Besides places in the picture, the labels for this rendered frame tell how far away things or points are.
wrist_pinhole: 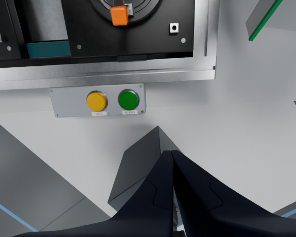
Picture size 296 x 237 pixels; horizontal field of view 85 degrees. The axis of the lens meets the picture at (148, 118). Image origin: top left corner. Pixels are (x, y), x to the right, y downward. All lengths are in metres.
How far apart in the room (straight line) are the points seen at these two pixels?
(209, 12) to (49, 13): 0.33
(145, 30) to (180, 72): 0.10
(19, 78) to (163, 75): 0.31
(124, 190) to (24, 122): 0.39
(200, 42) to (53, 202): 2.06
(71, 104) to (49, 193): 1.76
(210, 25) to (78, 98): 0.30
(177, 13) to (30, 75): 0.32
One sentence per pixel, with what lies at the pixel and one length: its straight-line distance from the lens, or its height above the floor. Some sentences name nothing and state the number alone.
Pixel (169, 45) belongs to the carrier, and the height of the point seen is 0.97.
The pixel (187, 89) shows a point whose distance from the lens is 0.46.
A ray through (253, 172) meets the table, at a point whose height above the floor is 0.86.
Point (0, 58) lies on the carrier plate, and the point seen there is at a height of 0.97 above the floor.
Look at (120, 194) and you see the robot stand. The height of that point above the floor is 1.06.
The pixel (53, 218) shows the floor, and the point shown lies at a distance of 2.35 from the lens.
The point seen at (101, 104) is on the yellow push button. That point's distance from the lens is 0.36.
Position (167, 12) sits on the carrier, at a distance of 0.35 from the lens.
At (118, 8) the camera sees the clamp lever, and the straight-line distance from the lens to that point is 0.24.
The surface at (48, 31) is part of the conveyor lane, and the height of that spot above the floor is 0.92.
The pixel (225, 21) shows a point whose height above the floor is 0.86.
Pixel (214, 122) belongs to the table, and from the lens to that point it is 0.51.
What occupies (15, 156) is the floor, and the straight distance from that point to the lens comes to 2.03.
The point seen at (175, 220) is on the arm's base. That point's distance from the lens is 0.32.
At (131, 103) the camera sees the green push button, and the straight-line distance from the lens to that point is 0.34.
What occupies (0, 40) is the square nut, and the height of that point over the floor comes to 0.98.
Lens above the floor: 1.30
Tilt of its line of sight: 71 degrees down
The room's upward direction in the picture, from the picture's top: 175 degrees counter-clockwise
